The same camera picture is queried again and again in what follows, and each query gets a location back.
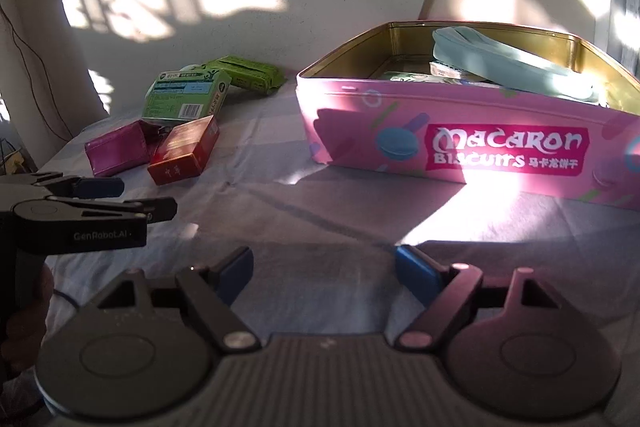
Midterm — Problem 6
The magenta box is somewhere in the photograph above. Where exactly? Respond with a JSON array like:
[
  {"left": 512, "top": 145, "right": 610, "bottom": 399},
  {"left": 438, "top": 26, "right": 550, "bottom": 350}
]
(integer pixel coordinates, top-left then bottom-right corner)
[{"left": 84, "top": 119, "right": 162, "bottom": 178}]

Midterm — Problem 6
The striped blue bed sheet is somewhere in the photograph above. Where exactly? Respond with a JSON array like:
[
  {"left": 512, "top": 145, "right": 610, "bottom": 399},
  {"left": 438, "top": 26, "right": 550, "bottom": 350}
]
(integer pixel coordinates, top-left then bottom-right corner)
[{"left": 0, "top": 72, "right": 640, "bottom": 427}]

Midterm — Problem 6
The pink biscuit tin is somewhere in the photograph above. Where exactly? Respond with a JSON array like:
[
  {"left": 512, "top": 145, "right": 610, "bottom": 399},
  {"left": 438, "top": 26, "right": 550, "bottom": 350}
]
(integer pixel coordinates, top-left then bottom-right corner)
[{"left": 295, "top": 21, "right": 640, "bottom": 214}]

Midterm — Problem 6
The thin black wall cable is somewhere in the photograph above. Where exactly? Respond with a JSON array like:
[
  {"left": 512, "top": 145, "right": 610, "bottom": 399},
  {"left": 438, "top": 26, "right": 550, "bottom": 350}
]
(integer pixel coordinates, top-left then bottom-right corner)
[{"left": 0, "top": 3, "right": 77, "bottom": 144}]

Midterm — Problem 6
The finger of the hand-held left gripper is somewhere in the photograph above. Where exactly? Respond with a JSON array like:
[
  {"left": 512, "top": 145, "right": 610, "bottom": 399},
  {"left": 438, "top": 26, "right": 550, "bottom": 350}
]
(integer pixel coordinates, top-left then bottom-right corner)
[
  {"left": 30, "top": 173, "right": 125, "bottom": 199},
  {"left": 12, "top": 196, "right": 178, "bottom": 226}
]

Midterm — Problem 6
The light blue pouch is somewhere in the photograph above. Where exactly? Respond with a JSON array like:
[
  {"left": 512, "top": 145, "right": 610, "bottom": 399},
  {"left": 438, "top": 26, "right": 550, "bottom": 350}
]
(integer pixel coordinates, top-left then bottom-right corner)
[{"left": 431, "top": 26, "right": 609, "bottom": 106}]

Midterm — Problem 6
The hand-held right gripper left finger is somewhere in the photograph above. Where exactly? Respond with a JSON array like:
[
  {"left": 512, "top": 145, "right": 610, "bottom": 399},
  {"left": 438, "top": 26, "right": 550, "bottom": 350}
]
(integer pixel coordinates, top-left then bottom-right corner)
[{"left": 75, "top": 247, "right": 263, "bottom": 355}]

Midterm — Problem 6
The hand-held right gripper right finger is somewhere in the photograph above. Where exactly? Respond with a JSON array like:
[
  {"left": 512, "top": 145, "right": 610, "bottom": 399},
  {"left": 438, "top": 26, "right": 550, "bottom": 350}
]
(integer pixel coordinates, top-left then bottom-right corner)
[{"left": 394, "top": 244, "right": 566, "bottom": 350}]

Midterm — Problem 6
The person's left hand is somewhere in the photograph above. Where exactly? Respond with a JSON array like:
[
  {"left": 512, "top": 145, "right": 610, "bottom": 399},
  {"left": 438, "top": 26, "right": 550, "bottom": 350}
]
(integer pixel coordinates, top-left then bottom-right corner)
[{"left": 0, "top": 263, "right": 55, "bottom": 383}]

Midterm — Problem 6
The bright green packet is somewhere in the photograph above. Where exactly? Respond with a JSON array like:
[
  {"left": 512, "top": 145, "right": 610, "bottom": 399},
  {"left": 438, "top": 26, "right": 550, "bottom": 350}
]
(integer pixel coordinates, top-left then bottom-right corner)
[{"left": 200, "top": 55, "right": 287, "bottom": 97}]

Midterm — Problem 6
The green and white packet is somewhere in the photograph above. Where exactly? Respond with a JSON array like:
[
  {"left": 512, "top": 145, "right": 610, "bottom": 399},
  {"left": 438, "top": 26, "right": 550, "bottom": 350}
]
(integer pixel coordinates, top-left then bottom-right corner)
[{"left": 379, "top": 69, "right": 437, "bottom": 82}]

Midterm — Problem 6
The green box with barcode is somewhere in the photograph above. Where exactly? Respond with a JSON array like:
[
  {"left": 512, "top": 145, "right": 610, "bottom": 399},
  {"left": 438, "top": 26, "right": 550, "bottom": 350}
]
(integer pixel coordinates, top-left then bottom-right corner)
[{"left": 143, "top": 67, "right": 234, "bottom": 124}]

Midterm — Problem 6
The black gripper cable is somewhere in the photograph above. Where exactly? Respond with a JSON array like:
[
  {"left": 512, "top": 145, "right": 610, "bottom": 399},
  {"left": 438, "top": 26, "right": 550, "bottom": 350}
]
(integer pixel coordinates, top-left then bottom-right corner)
[{"left": 51, "top": 289, "right": 84, "bottom": 309}]

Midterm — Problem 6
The wooden stand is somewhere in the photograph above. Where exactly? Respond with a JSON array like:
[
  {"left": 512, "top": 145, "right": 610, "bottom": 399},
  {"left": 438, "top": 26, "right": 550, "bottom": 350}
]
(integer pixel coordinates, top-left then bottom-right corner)
[{"left": 0, "top": 134, "right": 29, "bottom": 176}]

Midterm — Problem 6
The red box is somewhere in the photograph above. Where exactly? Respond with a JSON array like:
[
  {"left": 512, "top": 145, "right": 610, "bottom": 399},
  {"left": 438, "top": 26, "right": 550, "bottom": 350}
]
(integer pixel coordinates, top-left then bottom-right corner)
[{"left": 147, "top": 114, "right": 221, "bottom": 186}]

